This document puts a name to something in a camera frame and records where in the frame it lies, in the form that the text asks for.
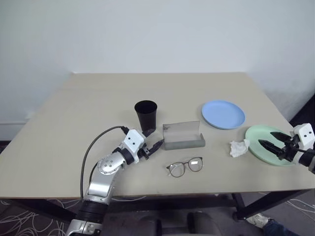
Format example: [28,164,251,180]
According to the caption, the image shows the white sneaker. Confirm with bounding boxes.
[247,213,270,228]

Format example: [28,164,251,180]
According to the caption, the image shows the thin brown round glasses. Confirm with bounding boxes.
[166,156,204,178]

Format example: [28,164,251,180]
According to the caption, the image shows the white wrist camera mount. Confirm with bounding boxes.
[123,129,146,158]
[292,122,315,150]

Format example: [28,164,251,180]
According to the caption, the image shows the mint green plate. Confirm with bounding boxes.
[245,124,300,168]

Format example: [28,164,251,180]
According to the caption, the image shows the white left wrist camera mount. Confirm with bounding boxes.
[123,129,146,158]

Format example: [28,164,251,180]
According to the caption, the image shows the light blue plate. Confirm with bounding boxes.
[201,99,246,130]

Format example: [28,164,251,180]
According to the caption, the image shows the black metal table frame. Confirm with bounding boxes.
[0,188,315,222]

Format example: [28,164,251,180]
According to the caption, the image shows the blue jeans leg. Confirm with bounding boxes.
[263,218,293,236]

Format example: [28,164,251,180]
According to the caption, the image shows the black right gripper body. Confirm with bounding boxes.
[280,134,302,162]

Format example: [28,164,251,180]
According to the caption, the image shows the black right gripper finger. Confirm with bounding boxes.
[270,131,292,144]
[258,139,284,161]

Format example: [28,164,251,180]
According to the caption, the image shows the grey glasses case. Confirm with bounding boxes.
[162,119,206,150]

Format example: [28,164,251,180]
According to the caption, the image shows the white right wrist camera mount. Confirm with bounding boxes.
[292,122,315,150]

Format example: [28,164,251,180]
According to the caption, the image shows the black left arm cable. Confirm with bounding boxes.
[80,125,130,200]

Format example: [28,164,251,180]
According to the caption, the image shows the black plastic cup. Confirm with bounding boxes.
[134,100,158,132]

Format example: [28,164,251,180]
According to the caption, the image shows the white tissue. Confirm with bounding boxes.
[229,139,251,157]

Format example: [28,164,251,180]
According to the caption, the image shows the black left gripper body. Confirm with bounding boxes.
[137,134,153,162]

